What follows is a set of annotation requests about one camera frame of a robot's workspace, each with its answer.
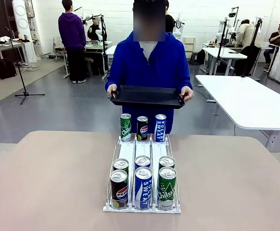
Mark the person's left hand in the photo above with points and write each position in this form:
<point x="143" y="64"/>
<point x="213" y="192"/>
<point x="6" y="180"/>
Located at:
<point x="187" y="93"/>

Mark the person's right hand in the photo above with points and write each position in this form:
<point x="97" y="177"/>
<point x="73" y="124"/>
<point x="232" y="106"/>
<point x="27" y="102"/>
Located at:
<point x="111" y="91"/>

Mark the black plastic serving tray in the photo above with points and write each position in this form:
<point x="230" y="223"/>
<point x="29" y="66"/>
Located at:
<point x="147" y="97"/>

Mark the blue Pocari Sweat can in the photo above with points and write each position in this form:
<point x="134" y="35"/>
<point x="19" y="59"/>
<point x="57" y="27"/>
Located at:
<point x="143" y="187"/>
<point x="143" y="161"/>
<point x="160" y="127"/>

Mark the person's right forearm blue sleeve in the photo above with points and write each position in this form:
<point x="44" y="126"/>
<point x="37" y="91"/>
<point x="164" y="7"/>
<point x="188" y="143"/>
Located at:
<point x="111" y="80"/>

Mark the person's left forearm blue sleeve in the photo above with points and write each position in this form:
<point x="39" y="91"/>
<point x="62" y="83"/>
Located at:
<point x="186" y="81"/>

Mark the person in blue hoodie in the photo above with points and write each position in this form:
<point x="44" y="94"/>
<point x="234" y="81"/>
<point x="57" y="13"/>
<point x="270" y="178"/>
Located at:
<point x="149" y="72"/>

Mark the person in purple hoodie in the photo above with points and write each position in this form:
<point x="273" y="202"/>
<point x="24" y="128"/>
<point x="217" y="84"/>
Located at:
<point x="72" y="36"/>

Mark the standing person in black shirt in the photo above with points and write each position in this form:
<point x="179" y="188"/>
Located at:
<point x="170" y="22"/>

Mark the person in beige jacket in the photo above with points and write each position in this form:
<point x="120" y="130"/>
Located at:
<point x="245" y="33"/>

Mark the seated person in black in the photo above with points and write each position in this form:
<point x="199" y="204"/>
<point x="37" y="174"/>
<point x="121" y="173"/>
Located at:
<point x="274" y="41"/>

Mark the black bag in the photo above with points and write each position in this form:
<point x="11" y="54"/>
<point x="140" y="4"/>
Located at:
<point x="201" y="57"/>

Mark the green Chilsung cider can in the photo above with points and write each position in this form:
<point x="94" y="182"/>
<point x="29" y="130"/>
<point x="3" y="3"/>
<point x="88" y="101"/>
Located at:
<point x="167" y="190"/>
<point x="166" y="161"/>
<point x="126" y="127"/>

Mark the white drawer cabinet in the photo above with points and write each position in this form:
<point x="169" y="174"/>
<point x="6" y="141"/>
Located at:
<point x="189" y="47"/>

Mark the grey desk with green items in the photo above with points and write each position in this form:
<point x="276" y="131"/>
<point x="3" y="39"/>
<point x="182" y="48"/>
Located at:
<point x="95" y="47"/>

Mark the black Pepsi can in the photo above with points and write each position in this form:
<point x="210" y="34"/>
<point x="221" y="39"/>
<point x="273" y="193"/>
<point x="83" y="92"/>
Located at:
<point x="119" y="190"/>
<point x="142" y="128"/>

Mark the white desk with legs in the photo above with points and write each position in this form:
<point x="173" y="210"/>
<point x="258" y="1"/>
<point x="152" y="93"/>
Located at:
<point x="223" y="53"/>

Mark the large white table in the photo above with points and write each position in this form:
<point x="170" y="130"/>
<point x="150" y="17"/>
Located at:
<point x="245" y="103"/>

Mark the white humanoid robot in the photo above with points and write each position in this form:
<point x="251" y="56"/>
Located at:
<point x="95" y="26"/>
<point x="227" y="30"/>
<point x="179" y="25"/>

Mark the white three-lane can rack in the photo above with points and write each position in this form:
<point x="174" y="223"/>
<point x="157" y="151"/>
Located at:
<point x="142" y="150"/>

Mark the green can second row left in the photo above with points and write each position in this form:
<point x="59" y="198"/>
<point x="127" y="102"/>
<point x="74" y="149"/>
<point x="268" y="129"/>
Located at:
<point x="121" y="164"/>

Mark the black tripod microphone stand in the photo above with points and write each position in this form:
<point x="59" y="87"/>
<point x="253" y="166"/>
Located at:
<point x="22" y="79"/>

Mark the black backpack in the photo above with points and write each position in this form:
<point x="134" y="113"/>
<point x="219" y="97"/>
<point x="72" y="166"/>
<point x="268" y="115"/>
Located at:
<point x="6" y="69"/>

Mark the white tower air conditioner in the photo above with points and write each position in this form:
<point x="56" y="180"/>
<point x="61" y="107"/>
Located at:
<point x="22" y="29"/>

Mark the black camera stand pole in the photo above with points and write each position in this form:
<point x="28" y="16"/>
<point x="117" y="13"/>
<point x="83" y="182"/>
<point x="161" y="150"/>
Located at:
<point x="220" y="48"/>
<point x="250" y="53"/>
<point x="104" y="48"/>

